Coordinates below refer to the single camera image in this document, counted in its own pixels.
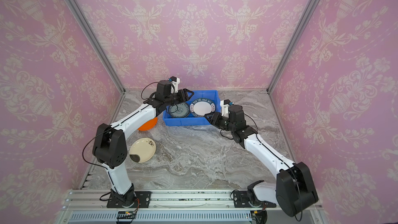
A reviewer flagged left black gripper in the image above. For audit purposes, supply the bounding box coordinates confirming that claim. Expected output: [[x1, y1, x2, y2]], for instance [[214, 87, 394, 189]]
[[163, 88, 193, 107]]

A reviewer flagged corner aluminium post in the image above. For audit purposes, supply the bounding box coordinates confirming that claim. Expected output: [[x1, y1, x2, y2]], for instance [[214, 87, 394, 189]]
[[64, 0, 126, 94], [267, 0, 320, 94]]

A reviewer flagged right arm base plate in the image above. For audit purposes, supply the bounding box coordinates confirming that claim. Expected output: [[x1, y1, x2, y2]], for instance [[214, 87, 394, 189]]
[[230, 189, 277, 208]]

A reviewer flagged green rimmed plate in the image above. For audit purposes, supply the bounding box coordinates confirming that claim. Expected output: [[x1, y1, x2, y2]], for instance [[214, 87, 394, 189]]
[[189, 97, 216, 117]]

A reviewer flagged cream plate with dark spot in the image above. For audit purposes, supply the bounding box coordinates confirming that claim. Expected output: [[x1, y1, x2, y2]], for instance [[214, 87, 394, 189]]
[[129, 138, 157, 163]]

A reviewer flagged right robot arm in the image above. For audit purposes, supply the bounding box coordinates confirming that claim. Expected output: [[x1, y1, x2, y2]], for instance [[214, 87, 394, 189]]
[[204, 104, 319, 217]]

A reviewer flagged aluminium front rail frame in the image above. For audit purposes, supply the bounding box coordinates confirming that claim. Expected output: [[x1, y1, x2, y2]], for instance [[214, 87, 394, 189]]
[[56, 189, 327, 224]]

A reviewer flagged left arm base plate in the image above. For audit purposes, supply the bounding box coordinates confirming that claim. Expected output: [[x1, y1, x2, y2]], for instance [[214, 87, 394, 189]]
[[106, 190, 152, 209]]

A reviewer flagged blue plastic bin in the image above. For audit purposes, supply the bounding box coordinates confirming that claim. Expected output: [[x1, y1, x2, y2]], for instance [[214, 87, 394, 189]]
[[163, 90, 221, 126]]

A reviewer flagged right corner aluminium post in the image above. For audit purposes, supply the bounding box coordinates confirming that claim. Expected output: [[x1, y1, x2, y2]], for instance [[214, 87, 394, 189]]
[[267, 0, 320, 94]]

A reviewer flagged teal blue floral plate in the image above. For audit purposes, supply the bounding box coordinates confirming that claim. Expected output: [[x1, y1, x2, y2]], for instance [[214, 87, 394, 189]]
[[168, 102, 190, 118]]

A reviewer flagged left corner aluminium post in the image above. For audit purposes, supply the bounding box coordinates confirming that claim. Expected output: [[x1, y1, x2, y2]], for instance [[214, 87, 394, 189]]
[[64, 0, 126, 94]]

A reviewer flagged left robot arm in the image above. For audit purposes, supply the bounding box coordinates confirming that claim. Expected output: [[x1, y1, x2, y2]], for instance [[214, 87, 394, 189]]
[[92, 77, 194, 208]]

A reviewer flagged orange plate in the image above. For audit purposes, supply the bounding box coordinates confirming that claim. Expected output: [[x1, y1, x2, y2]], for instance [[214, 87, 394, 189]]
[[138, 117, 158, 131]]

